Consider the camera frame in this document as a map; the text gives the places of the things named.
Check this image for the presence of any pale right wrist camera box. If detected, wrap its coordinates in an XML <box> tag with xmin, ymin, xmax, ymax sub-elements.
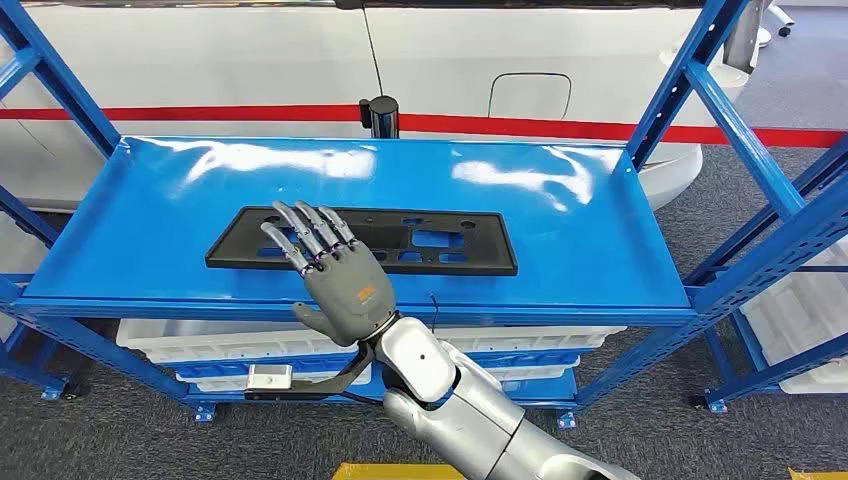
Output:
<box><xmin>245</xmin><ymin>363</ymin><xmax>294</xmax><ymax>393</ymax></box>

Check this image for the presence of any black plastic mounting plate part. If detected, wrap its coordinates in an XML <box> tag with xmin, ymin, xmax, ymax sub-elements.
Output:
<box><xmin>204</xmin><ymin>205</ymin><xmax>519</xmax><ymax>278</ymax></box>

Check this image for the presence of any black stanchion post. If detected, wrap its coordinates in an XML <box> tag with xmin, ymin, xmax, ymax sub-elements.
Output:
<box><xmin>358</xmin><ymin>95</ymin><xmax>401</xmax><ymax>140</ymax></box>

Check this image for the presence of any white chair leg with castor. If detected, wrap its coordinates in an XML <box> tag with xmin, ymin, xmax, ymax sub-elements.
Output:
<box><xmin>767</xmin><ymin>0</ymin><xmax>796</xmax><ymax>38</ymax></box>

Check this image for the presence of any grey metal post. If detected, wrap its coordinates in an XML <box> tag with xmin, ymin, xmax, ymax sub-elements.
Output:
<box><xmin>723</xmin><ymin>0</ymin><xmax>764</xmax><ymax>74</ymax></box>

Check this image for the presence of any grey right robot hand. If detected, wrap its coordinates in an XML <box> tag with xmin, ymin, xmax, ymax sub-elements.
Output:
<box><xmin>260</xmin><ymin>200</ymin><xmax>399</xmax><ymax>348</ymax></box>

